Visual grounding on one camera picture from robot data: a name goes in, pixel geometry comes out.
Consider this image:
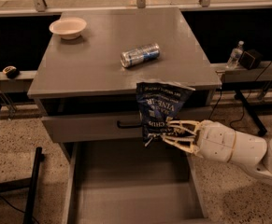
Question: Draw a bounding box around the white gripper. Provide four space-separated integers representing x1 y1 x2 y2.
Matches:
162 120 236 162

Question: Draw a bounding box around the blue chip bag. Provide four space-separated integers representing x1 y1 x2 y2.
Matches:
136 82 194 146

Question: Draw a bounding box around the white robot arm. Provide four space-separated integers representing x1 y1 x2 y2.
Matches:
161 120 272 186

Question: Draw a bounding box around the grey open bottom drawer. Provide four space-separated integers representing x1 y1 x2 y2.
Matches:
62 138 213 224

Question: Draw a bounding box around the grey middle drawer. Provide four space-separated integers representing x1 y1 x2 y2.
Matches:
40 105 213 144

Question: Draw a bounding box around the grey drawer cabinet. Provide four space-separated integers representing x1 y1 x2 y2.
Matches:
27 7 222 154

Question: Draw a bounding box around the silver blue drink can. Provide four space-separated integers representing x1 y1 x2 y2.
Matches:
121 43 160 68

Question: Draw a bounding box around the clear plastic water bottle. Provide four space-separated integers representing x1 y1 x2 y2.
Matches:
226 41 244 69

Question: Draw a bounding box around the small black speaker box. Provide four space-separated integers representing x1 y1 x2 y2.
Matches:
239 49 263 70

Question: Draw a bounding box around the white bowl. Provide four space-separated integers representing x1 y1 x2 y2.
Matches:
49 17 87 40

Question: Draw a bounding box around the black chair leg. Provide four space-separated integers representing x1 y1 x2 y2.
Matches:
0 147 44 224

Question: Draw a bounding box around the black yellow tape measure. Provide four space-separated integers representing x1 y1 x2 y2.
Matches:
3 65 20 78

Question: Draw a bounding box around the black power adapter cable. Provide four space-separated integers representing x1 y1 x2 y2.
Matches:
208 60 272 133

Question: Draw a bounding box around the black drawer handle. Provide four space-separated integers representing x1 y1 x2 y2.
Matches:
117 120 142 129

